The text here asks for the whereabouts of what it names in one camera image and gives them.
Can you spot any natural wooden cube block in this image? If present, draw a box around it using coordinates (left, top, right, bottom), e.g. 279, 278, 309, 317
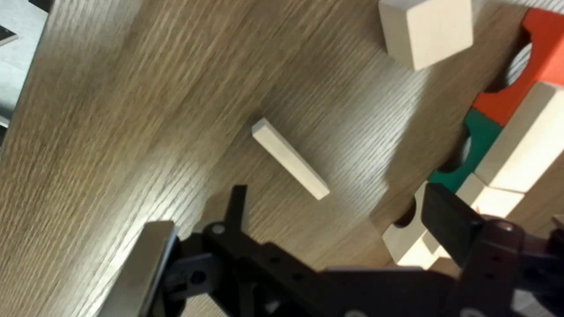
378, 0, 476, 73

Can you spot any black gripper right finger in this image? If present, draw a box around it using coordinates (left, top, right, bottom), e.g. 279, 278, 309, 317
422, 181, 564, 317

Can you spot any thin natural wooden stick block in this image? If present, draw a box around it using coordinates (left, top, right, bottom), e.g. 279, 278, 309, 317
251, 116, 334, 202

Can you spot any green wooden arch block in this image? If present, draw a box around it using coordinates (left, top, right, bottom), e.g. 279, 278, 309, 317
427, 110, 505, 195

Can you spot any orange wooden arch block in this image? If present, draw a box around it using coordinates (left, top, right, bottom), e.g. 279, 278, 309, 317
471, 6, 564, 128

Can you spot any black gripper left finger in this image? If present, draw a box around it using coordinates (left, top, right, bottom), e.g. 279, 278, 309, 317
166, 182, 332, 317

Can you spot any natural wooden arch block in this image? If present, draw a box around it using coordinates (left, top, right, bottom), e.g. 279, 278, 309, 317
381, 172, 527, 271

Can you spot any long natural wooden block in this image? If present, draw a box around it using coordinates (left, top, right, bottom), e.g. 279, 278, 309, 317
473, 79, 564, 195

